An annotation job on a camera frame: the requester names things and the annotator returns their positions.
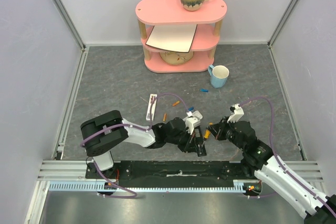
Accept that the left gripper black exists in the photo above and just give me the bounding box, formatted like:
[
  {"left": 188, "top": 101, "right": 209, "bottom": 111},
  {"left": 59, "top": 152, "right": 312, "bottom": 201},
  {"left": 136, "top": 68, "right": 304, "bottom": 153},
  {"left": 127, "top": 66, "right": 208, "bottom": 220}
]
[{"left": 166, "top": 127, "right": 198, "bottom": 153}]

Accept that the black remote control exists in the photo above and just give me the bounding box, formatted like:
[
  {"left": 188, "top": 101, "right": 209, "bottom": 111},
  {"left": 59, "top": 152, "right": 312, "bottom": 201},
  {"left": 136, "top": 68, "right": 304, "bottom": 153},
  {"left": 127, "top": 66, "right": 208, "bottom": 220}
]
[{"left": 194, "top": 126, "right": 207, "bottom": 157}]

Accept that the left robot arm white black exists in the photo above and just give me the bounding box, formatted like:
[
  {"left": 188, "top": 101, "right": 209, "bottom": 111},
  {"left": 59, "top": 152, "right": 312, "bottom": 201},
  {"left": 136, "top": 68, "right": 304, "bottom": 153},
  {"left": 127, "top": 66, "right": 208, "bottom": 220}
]
[{"left": 80, "top": 110, "right": 206, "bottom": 178}]

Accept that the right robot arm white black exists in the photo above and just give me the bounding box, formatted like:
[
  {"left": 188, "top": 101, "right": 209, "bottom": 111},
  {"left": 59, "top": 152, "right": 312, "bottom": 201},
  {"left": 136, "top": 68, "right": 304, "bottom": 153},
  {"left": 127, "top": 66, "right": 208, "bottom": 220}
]
[{"left": 207, "top": 118, "right": 335, "bottom": 223}]

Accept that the light blue mug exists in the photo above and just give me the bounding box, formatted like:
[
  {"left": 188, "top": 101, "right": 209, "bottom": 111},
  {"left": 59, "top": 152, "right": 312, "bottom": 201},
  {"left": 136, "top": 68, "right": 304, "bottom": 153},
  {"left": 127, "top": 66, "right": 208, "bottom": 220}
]
[{"left": 208, "top": 65, "right": 229, "bottom": 89}]

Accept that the beige floral bowl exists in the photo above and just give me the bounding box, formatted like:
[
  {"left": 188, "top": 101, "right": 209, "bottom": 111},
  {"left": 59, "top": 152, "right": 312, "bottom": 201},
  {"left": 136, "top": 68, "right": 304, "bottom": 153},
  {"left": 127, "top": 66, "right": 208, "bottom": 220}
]
[{"left": 159, "top": 51, "right": 194, "bottom": 66}]

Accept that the white board black edge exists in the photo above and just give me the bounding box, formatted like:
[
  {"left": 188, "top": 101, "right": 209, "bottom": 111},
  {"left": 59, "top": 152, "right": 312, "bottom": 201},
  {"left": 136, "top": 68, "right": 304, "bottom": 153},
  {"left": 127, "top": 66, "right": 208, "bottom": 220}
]
[{"left": 145, "top": 24, "right": 197, "bottom": 52}]

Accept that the pink three tier shelf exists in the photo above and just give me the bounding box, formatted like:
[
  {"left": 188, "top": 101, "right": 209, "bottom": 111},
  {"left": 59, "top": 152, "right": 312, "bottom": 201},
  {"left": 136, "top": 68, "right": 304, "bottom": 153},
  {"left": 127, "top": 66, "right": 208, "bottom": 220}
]
[{"left": 135, "top": 0, "right": 227, "bottom": 73}]

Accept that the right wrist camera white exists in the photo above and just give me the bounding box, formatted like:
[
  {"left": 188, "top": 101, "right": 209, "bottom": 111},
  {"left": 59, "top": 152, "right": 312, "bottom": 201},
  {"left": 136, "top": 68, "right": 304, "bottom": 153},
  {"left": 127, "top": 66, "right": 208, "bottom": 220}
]
[{"left": 227, "top": 103, "right": 244, "bottom": 123}]

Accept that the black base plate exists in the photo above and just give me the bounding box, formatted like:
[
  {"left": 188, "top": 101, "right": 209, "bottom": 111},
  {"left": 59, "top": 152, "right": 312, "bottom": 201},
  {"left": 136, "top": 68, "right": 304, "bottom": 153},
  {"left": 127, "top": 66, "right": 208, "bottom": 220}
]
[{"left": 102, "top": 161, "right": 260, "bottom": 187}]

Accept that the blue slotted cable duct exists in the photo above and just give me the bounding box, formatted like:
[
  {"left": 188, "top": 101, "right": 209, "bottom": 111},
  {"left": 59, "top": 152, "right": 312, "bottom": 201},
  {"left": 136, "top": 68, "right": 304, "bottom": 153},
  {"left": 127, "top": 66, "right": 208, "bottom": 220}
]
[{"left": 49, "top": 180, "right": 260, "bottom": 193}]

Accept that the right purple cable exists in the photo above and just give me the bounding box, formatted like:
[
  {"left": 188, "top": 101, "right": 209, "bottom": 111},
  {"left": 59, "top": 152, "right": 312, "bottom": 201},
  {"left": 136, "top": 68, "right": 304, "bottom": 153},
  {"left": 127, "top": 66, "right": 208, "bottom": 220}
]
[{"left": 240, "top": 97, "right": 336, "bottom": 214}]

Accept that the purple cable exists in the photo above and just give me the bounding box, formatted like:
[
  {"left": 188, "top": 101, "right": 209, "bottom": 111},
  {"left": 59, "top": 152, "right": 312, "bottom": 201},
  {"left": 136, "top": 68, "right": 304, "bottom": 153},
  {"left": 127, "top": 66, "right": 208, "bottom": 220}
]
[
  {"left": 80, "top": 92, "right": 191, "bottom": 198},
  {"left": 240, "top": 97, "right": 336, "bottom": 214}
]

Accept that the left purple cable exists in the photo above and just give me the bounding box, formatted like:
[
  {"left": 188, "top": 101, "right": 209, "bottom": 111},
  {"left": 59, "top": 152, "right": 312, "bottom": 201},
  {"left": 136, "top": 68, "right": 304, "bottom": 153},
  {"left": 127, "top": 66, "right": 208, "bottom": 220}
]
[{"left": 80, "top": 92, "right": 191, "bottom": 198}]

